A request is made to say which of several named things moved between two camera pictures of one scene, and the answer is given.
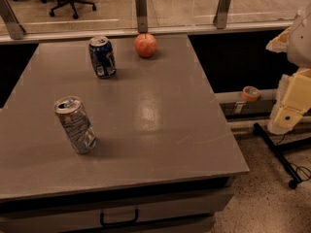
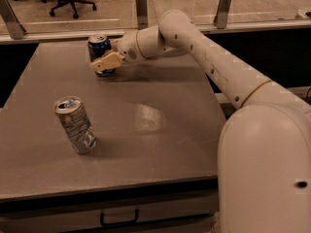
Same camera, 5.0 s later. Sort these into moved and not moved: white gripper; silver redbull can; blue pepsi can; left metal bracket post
Moved: white gripper
Not moved: silver redbull can; blue pepsi can; left metal bracket post
